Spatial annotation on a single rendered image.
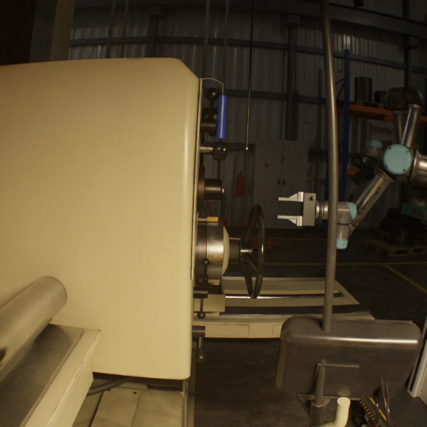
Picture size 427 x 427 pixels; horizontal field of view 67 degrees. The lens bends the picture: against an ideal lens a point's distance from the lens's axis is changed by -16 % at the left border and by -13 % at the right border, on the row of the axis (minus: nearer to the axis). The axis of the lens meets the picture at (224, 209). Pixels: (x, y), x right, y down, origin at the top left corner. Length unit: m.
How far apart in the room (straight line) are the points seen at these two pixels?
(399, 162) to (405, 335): 0.76
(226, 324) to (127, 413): 0.91
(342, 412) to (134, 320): 0.59
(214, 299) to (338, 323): 1.16
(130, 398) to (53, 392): 0.91
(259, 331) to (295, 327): 1.41
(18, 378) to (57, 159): 0.52
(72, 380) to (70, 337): 0.17
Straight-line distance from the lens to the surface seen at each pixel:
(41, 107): 0.97
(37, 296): 0.89
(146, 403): 1.68
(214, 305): 1.95
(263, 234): 1.29
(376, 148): 1.88
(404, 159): 1.44
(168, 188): 0.87
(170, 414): 1.61
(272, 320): 2.25
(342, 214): 1.51
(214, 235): 1.35
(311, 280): 3.03
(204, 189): 1.13
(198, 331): 1.14
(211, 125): 0.98
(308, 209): 1.47
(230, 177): 8.79
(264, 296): 2.64
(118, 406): 1.62
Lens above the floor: 1.65
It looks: 8 degrees down
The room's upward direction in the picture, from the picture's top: 3 degrees clockwise
